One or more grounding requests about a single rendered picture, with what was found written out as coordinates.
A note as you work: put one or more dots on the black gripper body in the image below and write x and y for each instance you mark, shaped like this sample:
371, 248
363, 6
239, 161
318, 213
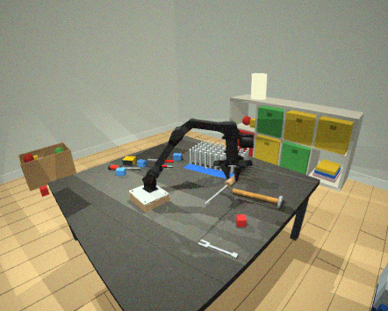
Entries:
232, 159

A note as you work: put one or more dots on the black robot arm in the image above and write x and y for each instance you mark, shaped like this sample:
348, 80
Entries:
228, 128

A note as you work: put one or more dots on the small red block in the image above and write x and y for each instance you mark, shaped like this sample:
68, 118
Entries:
241, 220

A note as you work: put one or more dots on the blue flat strip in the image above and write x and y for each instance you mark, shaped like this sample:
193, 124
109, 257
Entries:
209, 171

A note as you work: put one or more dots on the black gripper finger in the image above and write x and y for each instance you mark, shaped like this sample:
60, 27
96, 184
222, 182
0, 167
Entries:
237, 171
226, 171

